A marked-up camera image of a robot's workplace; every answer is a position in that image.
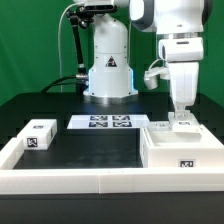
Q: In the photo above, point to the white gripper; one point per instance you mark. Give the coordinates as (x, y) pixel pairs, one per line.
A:
(182, 58)

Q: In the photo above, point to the white cabinet door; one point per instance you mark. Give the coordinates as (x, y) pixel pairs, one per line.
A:
(189, 125)
(159, 125)

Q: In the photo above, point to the white cabinet body box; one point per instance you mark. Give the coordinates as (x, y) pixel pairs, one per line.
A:
(165, 148)

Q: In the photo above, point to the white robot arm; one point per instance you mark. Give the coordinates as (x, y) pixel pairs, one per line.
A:
(177, 25)

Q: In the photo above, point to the white cabinet top block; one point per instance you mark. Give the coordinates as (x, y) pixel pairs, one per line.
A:
(38, 134)

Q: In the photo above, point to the white base marker plate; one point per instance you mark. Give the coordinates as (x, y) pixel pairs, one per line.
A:
(108, 121)

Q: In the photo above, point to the white U-shaped obstacle fence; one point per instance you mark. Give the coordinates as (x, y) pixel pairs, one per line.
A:
(102, 181)

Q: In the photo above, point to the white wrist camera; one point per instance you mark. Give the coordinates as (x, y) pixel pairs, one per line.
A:
(150, 76)

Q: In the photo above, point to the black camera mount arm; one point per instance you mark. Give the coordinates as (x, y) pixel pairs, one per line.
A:
(78, 36)

